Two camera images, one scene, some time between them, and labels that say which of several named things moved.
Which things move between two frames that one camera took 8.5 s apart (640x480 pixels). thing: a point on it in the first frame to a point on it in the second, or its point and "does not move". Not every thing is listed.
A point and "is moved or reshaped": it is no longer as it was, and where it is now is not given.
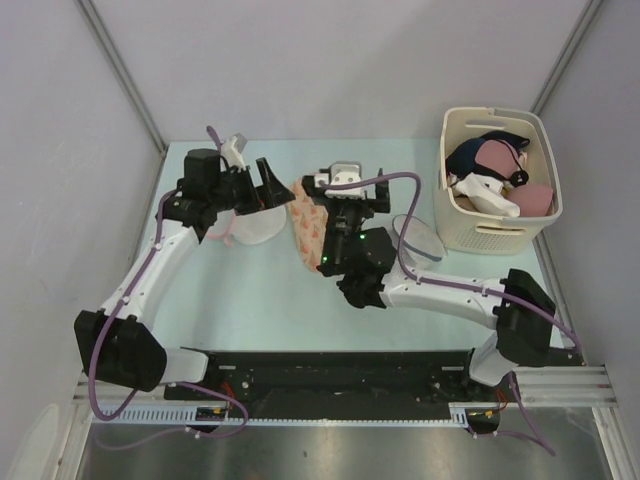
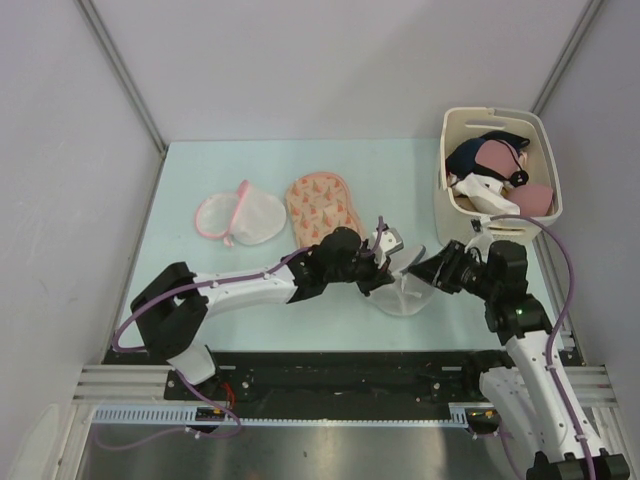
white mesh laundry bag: [422, 247] is moved or reshaped
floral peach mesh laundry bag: [310, 221] does not move
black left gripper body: [236, 191] to [361, 268]
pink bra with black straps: [501, 160] does not move
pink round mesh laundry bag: [252, 228] does not move
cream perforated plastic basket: [463, 230] does not move
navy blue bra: [463, 158] does not move
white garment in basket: [484, 193] does not move
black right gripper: [381, 204] to [440, 270]
